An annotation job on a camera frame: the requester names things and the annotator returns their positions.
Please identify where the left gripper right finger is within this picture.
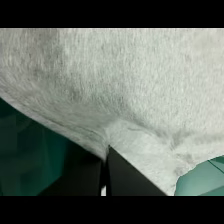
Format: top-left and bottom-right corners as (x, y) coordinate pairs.
(105, 145), (168, 197)

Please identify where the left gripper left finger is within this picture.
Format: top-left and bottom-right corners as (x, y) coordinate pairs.
(37, 146), (109, 197)

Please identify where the light grey shirt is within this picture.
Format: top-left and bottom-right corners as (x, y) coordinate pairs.
(0, 27), (224, 196)

